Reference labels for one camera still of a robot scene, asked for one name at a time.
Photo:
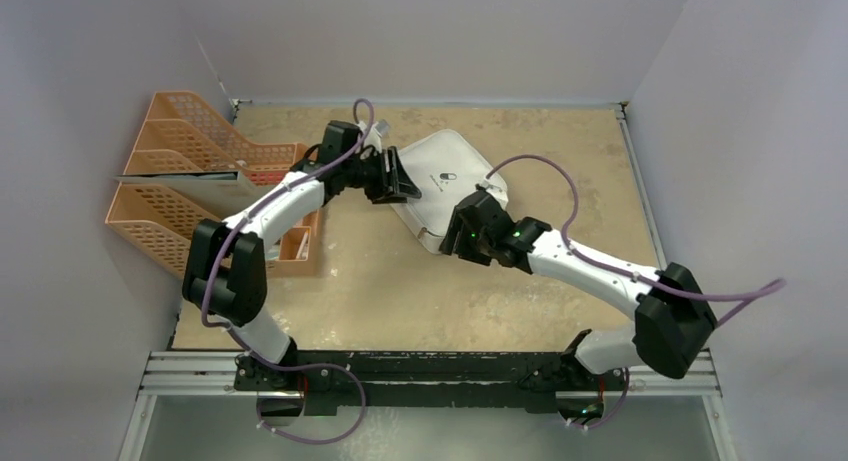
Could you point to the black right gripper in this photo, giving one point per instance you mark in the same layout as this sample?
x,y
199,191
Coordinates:
x,y
465,223

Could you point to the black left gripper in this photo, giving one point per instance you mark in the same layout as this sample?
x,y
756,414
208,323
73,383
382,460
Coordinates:
x,y
392,186

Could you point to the grey medicine kit box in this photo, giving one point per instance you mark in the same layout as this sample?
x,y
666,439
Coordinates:
x,y
446,168

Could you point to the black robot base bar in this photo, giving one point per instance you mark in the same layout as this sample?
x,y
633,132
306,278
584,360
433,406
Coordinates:
x,y
536,382

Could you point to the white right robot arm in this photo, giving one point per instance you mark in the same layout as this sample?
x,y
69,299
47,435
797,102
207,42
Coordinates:
x,y
669,323

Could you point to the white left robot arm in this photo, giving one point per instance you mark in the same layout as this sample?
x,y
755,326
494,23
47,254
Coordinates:
x,y
226,274

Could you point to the grey folder in rack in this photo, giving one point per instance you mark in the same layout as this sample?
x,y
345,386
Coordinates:
x,y
222,193

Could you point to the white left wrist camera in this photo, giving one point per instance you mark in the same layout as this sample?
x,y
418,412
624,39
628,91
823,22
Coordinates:
x,y
374,134

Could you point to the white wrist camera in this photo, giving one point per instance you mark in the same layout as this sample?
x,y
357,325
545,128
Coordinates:
x,y
493,189
374,134

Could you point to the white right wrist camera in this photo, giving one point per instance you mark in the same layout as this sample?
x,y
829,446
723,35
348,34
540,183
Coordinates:
x,y
493,189

